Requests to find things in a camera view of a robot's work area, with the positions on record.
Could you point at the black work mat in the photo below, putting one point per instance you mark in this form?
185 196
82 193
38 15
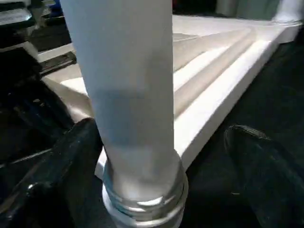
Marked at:
275 104

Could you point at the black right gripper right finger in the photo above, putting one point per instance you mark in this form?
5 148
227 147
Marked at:
268 175

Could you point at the white plastic table leg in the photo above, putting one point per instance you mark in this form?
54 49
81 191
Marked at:
128 95
289 10

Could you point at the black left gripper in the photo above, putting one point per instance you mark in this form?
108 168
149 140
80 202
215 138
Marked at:
28 80

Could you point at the white plastic table top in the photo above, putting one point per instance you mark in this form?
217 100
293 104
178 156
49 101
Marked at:
223 66

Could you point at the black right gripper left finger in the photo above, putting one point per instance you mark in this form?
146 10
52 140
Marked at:
47 180

